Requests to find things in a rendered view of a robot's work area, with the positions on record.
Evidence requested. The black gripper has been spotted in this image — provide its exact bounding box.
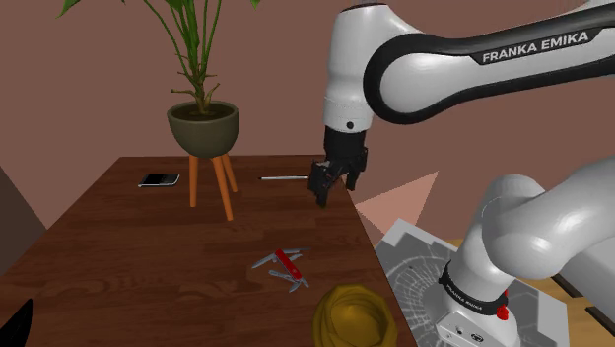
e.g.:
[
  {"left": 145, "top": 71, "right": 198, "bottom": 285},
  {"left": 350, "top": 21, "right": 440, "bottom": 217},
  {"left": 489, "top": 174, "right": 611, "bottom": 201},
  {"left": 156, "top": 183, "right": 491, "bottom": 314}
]
[{"left": 307, "top": 125, "right": 370, "bottom": 209}]

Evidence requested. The red pocket knife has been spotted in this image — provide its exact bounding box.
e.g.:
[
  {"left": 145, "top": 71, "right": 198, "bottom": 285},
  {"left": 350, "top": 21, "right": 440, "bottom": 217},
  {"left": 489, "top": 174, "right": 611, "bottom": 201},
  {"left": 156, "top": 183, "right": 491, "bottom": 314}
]
[{"left": 250, "top": 246, "right": 312, "bottom": 294}]

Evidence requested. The grey patterned robot stand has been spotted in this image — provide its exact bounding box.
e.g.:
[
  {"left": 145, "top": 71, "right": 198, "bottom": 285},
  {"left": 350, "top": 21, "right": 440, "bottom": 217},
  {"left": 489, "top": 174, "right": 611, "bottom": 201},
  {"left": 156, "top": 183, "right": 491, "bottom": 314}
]
[{"left": 374, "top": 218, "right": 573, "bottom": 347}]

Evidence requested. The yellow bowl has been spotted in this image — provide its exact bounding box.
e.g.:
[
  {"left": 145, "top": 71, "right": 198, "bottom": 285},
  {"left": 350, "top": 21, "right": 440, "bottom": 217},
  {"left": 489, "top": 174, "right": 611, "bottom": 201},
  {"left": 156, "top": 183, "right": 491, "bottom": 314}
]
[{"left": 311, "top": 283, "right": 399, "bottom": 347}]

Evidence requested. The potted plant on orange legs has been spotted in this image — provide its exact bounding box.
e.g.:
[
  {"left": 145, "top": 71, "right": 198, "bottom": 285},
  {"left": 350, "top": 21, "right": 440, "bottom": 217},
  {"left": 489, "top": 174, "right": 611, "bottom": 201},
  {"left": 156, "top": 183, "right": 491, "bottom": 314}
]
[{"left": 54, "top": 0, "right": 263, "bottom": 223}]

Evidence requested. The black phone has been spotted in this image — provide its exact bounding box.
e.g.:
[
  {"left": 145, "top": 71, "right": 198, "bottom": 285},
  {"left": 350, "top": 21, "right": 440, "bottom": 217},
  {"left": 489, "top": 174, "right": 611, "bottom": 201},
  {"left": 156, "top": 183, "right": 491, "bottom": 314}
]
[{"left": 137, "top": 173, "right": 181, "bottom": 189}]

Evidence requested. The brown wooden table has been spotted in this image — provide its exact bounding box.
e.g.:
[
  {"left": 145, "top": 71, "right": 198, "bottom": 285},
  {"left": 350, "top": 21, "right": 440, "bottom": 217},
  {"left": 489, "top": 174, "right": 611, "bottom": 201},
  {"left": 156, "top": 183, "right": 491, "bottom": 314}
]
[{"left": 0, "top": 155, "right": 418, "bottom": 347}]

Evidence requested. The black curved object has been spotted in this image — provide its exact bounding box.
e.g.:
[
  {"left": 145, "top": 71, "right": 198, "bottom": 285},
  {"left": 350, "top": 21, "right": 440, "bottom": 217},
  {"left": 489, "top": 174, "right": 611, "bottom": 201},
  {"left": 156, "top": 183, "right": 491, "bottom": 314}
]
[{"left": 0, "top": 298, "right": 34, "bottom": 347}]

